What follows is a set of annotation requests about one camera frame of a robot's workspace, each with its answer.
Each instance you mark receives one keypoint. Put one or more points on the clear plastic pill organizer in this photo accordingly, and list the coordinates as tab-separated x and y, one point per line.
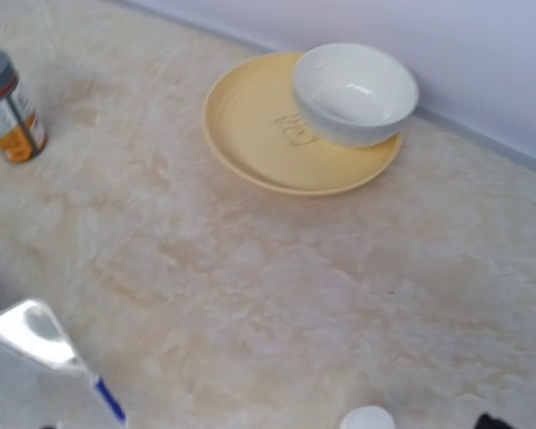
44	381

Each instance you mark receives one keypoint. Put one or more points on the beige round plate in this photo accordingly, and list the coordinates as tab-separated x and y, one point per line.
251	124

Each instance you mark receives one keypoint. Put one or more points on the white ceramic bowl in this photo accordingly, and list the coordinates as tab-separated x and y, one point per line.
353	95

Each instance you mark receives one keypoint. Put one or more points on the small white pill bottle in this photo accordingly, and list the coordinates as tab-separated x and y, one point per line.
368	417

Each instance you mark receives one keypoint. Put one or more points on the orange pill bottle grey cap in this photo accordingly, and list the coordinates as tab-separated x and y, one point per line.
22	134

